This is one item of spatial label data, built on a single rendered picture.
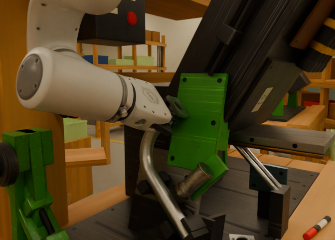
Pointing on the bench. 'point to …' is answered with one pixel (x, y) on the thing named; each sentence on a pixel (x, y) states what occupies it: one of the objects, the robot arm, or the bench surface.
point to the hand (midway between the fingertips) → (168, 112)
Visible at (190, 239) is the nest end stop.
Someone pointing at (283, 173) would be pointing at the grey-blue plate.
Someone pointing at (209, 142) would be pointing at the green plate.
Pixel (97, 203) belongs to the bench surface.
